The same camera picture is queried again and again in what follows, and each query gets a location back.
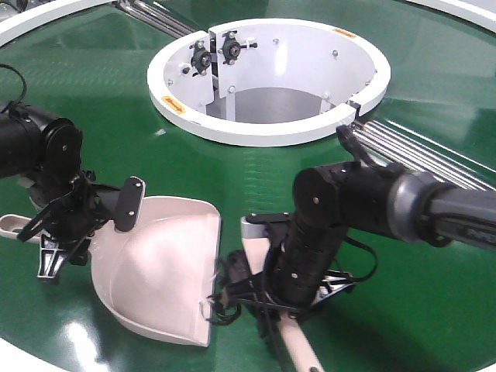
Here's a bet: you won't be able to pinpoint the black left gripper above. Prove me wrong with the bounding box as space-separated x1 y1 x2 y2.
17 170 120 285

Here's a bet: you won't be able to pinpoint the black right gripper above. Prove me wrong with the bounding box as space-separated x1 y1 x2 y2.
228 216 377 316

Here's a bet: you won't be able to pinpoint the black cable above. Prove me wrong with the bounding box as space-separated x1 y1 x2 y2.
208 249 257 326

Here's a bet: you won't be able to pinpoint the beige hand brush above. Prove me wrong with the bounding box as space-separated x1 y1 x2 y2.
222 238 324 371

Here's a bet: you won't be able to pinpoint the pink plastic dustpan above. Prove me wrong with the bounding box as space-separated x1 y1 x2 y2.
0 195 222 348

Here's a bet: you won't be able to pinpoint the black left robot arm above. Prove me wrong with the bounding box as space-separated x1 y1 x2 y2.
1 83 121 284

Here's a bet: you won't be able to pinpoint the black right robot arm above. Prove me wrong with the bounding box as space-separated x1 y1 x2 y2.
222 126 495 315

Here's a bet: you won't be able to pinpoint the steel transfer rollers right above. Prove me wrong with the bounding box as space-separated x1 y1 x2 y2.
349 121 495 191

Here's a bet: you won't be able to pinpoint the steel transfer rollers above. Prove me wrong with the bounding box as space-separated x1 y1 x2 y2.
349 121 495 191
115 1 196 39

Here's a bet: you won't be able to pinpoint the black right bearing block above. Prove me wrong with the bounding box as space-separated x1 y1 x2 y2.
221 30 258 65

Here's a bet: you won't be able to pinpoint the black bearing block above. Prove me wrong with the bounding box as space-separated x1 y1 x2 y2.
190 40 212 77
221 30 258 65

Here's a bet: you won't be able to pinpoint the black left bearing block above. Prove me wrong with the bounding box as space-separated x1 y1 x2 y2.
190 40 212 77

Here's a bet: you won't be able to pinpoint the steel transfer rollers far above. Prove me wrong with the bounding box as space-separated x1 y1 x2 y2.
115 1 196 39

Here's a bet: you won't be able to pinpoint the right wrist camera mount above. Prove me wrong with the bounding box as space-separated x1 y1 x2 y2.
240 212 292 240

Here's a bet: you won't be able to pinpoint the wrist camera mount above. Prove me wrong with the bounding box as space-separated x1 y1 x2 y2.
113 176 146 233
240 212 292 240

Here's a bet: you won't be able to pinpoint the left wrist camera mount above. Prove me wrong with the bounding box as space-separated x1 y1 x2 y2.
113 176 146 233

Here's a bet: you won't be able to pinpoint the white inner conveyor ring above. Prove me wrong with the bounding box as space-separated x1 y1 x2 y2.
146 17 391 147

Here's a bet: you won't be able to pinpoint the white outer guard rail left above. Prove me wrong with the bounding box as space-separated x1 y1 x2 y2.
1 0 111 47

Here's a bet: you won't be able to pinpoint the white guard rail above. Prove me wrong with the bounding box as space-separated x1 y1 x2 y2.
1 0 111 47
407 0 495 34

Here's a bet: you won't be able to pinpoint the white outer guard rail right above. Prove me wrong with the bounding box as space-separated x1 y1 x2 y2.
407 0 495 34

